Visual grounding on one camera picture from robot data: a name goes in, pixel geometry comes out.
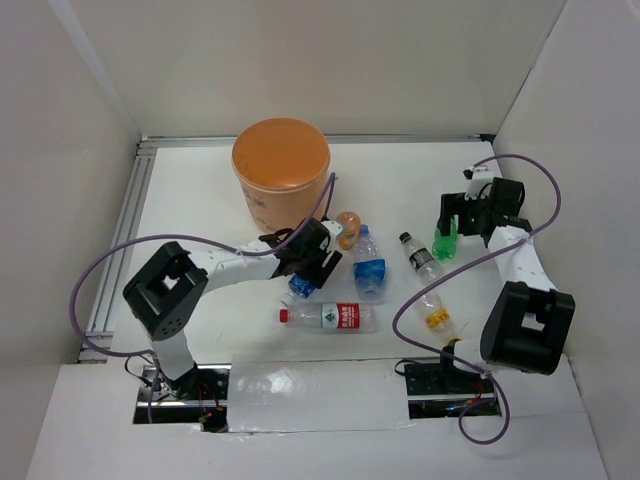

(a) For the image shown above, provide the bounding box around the blue label crushed bottle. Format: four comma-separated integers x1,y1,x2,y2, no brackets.
352,224,386,302

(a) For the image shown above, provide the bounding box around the green Sprite bottle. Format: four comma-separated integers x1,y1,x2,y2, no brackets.
432,217,458,261

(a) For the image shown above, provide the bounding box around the small orange bottle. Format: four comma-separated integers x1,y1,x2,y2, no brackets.
336,211,361,251

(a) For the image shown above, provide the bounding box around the red label water bottle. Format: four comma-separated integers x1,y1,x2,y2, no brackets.
279,302,378,334

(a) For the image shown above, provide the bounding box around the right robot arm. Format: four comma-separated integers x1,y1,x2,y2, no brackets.
436,170,575,392

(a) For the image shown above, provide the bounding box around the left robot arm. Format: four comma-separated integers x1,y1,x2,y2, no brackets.
123,218,343,399

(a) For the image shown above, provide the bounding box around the orange plastic bin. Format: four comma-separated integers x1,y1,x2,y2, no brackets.
231,118,331,233

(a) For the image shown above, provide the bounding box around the black label clear bottle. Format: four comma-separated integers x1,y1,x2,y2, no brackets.
399,232,444,286

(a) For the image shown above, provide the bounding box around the yellow label clear bottle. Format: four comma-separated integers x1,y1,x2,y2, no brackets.
415,291,459,345

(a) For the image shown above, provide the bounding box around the white tape sheet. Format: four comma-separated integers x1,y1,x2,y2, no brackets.
227,358,412,434

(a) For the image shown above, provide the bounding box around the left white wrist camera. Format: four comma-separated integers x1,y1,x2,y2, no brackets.
321,220,344,250

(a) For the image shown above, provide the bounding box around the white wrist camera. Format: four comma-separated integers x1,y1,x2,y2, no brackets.
321,220,344,250
463,165,494,200

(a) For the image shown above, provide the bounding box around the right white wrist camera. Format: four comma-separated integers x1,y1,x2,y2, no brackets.
463,165,494,200

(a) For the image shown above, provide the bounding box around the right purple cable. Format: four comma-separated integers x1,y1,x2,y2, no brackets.
392,153,563,446

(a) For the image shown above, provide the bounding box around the purple cable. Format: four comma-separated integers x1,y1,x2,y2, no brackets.
72,172,339,426
392,153,563,446

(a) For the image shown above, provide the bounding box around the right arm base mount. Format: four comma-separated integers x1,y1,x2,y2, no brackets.
394,359,501,420

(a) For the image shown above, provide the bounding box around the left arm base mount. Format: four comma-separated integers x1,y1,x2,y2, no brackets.
128,364,231,433

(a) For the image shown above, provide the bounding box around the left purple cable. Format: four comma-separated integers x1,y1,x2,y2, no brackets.
72,172,339,426

